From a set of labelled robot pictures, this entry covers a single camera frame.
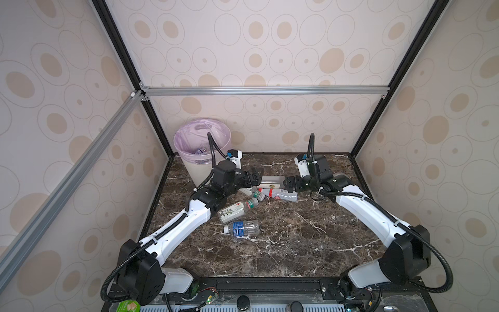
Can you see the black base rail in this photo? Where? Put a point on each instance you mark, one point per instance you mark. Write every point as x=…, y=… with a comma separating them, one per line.
x=287, y=294

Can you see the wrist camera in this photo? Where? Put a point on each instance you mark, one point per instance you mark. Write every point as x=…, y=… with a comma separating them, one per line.
x=234, y=156
x=301, y=162

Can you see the left aluminium frame bar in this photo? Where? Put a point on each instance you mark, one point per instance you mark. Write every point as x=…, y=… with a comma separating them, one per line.
x=30, y=236

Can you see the white bottle green leaf label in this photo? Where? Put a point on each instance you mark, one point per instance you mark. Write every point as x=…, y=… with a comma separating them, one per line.
x=235, y=211

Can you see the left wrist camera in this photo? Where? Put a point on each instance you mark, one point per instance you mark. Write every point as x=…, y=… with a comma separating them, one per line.
x=234, y=156

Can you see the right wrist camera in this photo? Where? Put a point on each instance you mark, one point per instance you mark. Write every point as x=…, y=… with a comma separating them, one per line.
x=301, y=162

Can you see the clear bottle blue label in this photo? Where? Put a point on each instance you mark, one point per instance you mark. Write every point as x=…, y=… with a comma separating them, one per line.
x=246, y=228

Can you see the horizontal aluminium frame bar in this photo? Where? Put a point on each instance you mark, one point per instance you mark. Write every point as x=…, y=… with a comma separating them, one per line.
x=273, y=90

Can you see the green snack packet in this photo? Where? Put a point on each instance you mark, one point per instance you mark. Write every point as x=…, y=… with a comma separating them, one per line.
x=128, y=306

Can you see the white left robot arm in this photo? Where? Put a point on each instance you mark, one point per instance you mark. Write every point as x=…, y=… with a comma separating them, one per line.
x=138, y=275

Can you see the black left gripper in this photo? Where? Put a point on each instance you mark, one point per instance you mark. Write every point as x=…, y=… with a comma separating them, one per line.
x=249, y=183

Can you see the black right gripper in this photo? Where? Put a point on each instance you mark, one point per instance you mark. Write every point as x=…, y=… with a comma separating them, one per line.
x=289, y=184

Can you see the small bottle blue cap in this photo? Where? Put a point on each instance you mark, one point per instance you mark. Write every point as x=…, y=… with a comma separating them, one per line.
x=204, y=149

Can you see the white bin with purple bag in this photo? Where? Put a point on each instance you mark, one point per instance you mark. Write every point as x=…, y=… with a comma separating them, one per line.
x=192, y=144

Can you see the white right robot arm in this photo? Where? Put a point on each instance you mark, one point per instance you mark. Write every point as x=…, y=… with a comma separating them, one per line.
x=408, y=248

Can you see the frosted clear long bottle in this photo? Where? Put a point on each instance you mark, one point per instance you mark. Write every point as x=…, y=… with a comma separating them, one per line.
x=272, y=182

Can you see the white bottle red cap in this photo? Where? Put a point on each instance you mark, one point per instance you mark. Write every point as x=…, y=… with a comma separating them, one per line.
x=279, y=194

